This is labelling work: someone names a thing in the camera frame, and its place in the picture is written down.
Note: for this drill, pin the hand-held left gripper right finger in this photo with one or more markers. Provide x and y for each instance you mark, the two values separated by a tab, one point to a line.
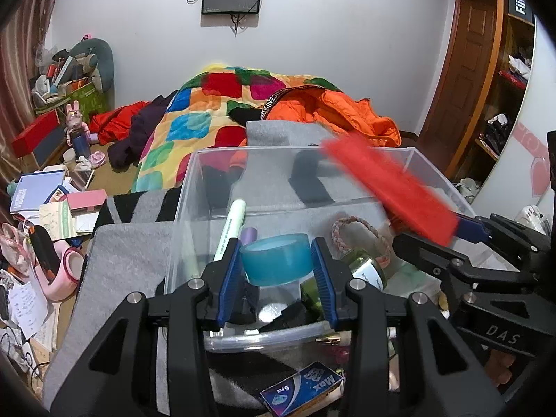
323	282

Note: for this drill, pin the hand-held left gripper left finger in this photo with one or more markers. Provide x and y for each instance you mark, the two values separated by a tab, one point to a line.
230	282

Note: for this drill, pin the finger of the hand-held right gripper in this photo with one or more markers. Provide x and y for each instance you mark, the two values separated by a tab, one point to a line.
471	228
417	247

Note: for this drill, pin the green glass spray bottle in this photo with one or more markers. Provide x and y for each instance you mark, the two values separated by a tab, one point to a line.
369	273

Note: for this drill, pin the blue tape roll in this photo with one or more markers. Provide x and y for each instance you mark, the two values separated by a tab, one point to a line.
273	265

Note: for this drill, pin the purple cosmetic bottle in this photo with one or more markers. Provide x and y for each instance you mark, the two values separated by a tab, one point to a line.
248	235

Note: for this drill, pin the clear plastic storage box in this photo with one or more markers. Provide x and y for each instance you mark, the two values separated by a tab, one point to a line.
195	243

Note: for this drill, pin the light green tube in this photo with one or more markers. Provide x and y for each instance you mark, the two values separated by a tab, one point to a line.
230	226

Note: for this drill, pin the red foil packet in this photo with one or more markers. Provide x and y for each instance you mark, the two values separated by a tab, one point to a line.
391	182

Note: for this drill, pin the person's right hand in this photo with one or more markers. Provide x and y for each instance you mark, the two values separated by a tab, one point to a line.
499	367

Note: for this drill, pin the white shoes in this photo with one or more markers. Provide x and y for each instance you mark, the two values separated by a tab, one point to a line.
467	189

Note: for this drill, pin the black and white bag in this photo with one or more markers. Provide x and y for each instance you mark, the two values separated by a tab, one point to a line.
497	132

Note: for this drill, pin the white wardrobe door pink hearts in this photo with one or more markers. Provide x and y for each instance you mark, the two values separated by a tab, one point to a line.
530	147

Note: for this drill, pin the blue chewing gum box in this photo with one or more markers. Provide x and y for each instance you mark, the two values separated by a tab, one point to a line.
299	388

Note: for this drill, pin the grey and black blanket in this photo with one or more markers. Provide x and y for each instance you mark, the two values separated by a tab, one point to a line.
126	247

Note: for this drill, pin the wooden wardrobe shelf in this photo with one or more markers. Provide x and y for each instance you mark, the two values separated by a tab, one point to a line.
501	95

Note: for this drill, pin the brown wooden door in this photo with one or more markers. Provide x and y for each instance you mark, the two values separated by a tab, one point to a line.
464	74

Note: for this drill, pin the colourful patchwork quilt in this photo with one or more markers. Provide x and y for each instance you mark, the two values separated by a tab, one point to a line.
195	126

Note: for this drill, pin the orange down jacket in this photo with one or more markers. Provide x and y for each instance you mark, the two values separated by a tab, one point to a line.
330	108

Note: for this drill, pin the pink flat box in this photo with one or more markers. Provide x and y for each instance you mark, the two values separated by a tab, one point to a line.
87	200

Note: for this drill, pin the folded clothes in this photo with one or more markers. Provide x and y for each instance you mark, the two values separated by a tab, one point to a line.
517	67

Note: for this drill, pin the dark purple cloth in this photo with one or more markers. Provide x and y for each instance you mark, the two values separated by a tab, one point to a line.
139	139

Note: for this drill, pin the smartphone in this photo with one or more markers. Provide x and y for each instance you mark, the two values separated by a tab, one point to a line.
81	178

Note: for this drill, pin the red cloth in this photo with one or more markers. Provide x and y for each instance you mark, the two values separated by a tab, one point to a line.
113	121

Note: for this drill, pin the dark blue bottle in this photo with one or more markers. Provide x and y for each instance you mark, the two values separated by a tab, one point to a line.
81	145

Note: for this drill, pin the white paper note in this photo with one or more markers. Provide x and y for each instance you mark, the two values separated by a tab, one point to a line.
28	308

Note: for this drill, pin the blue notebook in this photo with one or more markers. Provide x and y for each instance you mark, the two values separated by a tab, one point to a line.
34	189

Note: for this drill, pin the pink rabbit toy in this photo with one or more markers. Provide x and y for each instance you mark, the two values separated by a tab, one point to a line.
76	117

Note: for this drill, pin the black box white print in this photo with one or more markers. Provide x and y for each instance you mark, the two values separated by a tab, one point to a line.
519	4

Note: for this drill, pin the green cardboard box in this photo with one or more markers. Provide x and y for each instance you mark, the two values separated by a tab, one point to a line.
87	100

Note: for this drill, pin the red box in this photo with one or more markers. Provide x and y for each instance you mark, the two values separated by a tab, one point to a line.
34	132

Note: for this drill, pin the striped curtain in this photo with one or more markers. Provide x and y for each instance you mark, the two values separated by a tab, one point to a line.
17	74

